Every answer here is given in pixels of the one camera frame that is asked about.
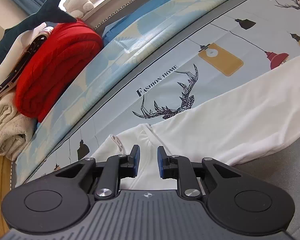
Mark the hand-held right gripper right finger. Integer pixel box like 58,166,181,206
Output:
157,145,243,201

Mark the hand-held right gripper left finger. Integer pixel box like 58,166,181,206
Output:
54,144,142,201

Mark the white long-sleeved shirt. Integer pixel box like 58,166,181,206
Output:
91,55,300,191

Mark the grey printed bed mat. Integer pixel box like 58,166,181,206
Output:
11,0,300,240

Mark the red folded blanket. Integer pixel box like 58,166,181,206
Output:
15,19,103,123

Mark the light blue patterned sheet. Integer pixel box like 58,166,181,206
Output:
15,0,253,188

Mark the cream folded blanket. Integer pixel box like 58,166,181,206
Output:
0,89,37,161

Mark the dark patterned folded cloth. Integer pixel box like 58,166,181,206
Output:
0,26,54,100

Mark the pink and white folded cloth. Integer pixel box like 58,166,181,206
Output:
37,26,54,40

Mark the white bear plush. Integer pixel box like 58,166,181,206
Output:
65,0,95,18

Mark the dark teal shark plush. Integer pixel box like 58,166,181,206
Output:
0,0,78,77

